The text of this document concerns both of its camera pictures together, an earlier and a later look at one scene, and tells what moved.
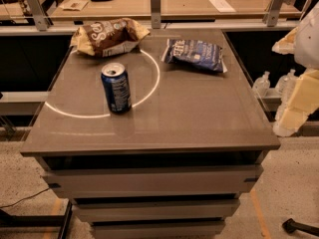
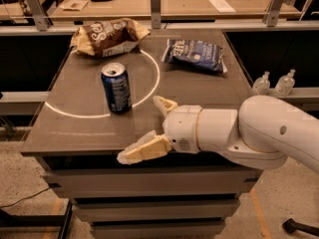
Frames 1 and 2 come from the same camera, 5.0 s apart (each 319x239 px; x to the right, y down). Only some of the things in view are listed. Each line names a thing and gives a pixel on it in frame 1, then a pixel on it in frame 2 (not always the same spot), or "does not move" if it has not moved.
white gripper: [308, 43] to [181, 127]
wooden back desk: [177, 1] does not move
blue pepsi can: [117, 89] does not move
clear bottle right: [286, 83] does not move
